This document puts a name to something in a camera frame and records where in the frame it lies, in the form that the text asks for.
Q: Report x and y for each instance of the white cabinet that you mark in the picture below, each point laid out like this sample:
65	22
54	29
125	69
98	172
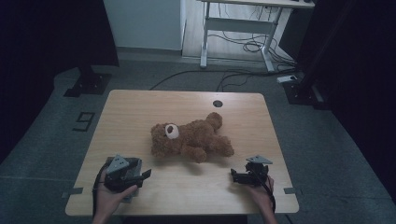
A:
143	23

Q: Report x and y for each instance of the person's left hand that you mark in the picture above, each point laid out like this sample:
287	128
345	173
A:
107	200

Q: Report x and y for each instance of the white desk frame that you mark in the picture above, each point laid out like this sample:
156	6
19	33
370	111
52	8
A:
239	25

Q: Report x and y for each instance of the black stand base plate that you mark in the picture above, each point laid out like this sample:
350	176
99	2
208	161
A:
303	93
90	83

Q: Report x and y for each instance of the person's right hand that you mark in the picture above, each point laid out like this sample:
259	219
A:
263	194

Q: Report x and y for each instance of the dark curtain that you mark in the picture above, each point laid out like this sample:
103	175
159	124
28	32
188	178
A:
358	62
46	46

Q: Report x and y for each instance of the brown teddy bear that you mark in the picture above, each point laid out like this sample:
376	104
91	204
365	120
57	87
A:
190	140

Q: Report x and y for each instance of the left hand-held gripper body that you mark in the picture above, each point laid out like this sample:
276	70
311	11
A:
116	179

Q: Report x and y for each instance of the white power strip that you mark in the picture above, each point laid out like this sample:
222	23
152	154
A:
287	78

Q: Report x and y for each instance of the grey tape piece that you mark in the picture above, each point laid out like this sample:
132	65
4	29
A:
72	192
292	190

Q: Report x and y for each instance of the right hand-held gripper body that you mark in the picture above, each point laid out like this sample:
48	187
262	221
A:
257	174

